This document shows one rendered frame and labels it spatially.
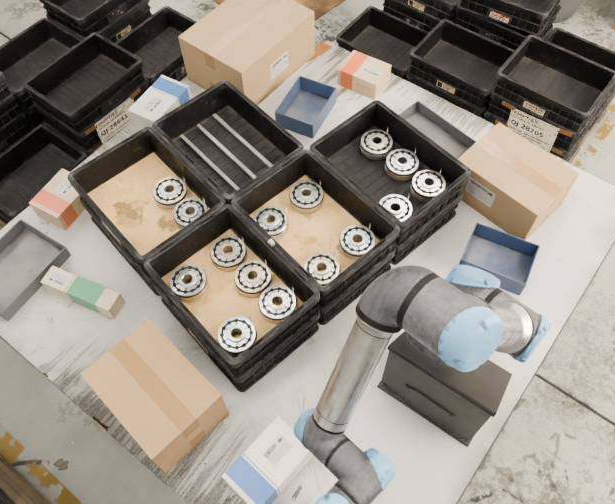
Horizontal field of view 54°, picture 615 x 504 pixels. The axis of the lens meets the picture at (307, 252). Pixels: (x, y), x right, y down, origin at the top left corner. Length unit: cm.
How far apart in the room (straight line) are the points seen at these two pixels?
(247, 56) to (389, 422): 129
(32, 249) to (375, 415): 118
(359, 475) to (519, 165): 113
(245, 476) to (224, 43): 143
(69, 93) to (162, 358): 152
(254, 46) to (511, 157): 95
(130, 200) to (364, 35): 173
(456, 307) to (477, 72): 205
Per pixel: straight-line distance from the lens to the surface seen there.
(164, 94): 229
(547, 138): 277
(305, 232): 180
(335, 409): 125
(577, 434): 261
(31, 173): 292
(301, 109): 229
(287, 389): 173
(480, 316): 105
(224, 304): 171
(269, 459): 160
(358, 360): 118
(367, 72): 233
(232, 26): 233
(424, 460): 171
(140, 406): 161
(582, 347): 275
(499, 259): 198
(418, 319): 106
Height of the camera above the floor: 235
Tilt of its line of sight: 59 degrees down
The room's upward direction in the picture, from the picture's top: 2 degrees counter-clockwise
